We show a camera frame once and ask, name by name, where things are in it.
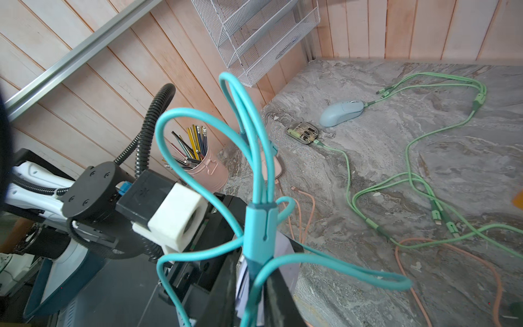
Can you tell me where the camouflage green device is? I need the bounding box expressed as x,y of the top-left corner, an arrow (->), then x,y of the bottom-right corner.
286,121 -> 319,144

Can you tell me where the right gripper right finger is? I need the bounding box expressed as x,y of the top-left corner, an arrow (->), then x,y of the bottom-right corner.
263,269 -> 306,327

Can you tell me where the pink charging cable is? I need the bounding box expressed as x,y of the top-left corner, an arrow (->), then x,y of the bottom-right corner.
277,185 -> 503,327

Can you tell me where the pink mouse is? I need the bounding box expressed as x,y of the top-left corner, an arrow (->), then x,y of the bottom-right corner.
260,150 -> 283,181

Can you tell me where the pink pencil cup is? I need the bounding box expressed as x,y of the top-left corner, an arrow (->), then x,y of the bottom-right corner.
168,125 -> 229,192

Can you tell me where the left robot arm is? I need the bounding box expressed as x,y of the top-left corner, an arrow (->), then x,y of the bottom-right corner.
6,73 -> 304,326

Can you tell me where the green charging cable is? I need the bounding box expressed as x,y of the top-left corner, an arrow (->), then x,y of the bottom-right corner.
312,71 -> 523,260

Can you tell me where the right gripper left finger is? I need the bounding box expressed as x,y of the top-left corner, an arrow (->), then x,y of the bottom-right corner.
196,250 -> 240,326

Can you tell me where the orange power strip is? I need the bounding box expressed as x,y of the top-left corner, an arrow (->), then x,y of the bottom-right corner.
512,191 -> 523,210

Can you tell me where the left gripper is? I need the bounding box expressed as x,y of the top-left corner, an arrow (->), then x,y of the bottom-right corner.
157,193 -> 305,327

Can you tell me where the white wire mesh shelf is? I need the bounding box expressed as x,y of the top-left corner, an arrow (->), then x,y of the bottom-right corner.
192,0 -> 320,87

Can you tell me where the light blue mouse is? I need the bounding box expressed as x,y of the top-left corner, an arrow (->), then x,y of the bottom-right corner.
320,100 -> 365,128

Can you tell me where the light green USB charger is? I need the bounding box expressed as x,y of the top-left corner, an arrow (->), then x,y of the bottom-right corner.
502,302 -> 523,322

